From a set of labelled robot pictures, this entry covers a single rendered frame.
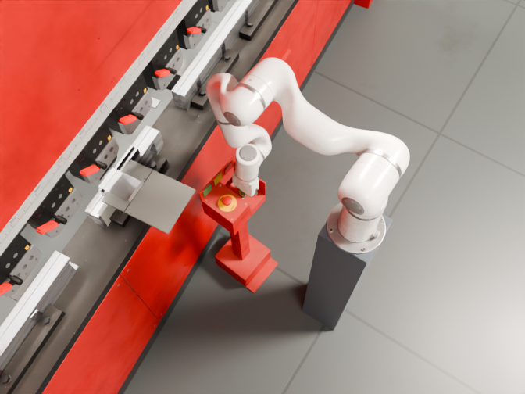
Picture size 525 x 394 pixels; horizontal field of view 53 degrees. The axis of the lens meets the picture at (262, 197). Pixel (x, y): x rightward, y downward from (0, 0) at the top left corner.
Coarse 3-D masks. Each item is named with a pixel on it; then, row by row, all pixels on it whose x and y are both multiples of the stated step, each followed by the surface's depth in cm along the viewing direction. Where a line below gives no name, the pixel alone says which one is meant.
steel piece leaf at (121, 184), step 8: (120, 176) 181; (128, 176) 181; (112, 184) 180; (120, 184) 180; (128, 184) 180; (136, 184) 180; (112, 192) 178; (120, 192) 178; (128, 192) 178; (136, 192) 178; (128, 200) 175
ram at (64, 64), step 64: (0, 0) 103; (64, 0) 119; (128, 0) 141; (192, 0) 173; (0, 64) 110; (64, 64) 128; (128, 64) 154; (0, 128) 118; (64, 128) 139; (0, 192) 126
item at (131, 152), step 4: (132, 148) 187; (136, 148) 186; (128, 152) 186; (132, 152) 185; (136, 152) 187; (124, 156) 185; (128, 156) 186; (132, 156) 185; (136, 156) 188; (120, 160) 184; (124, 160) 185; (128, 160) 184; (120, 164) 184; (116, 168) 183; (120, 168) 184; (100, 188) 179; (104, 192) 179
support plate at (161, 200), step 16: (144, 176) 181; (160, 176) 181; (144, 192) 178; (160, 192) 178; (176, 192) 178; (192, 192) 178; (128, 208) 176; (144, 208) 176; (160, 208) 176; (176, 208) 176; (160, 224) 173
